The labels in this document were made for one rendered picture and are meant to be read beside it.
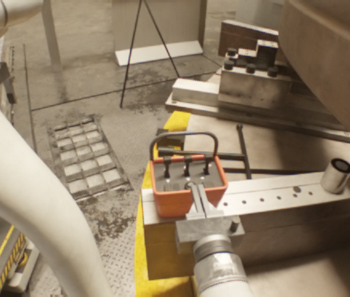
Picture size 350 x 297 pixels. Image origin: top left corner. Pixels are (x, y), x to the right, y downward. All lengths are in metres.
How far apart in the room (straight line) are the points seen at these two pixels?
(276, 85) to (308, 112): 0.35
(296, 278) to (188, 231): 0.75
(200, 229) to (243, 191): 0.38
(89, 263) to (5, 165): 0.14
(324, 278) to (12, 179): 1.18
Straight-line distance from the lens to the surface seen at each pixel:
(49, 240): 0.29
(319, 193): 0.98
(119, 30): 3.59
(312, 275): 1.25
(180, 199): 0.70
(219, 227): 0.54
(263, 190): 0.91
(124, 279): 1.45
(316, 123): 2.02
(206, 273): 0.48
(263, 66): 1.83
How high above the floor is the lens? 1.32
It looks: 39 degrees down
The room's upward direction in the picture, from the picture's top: 3 degrees clockwise
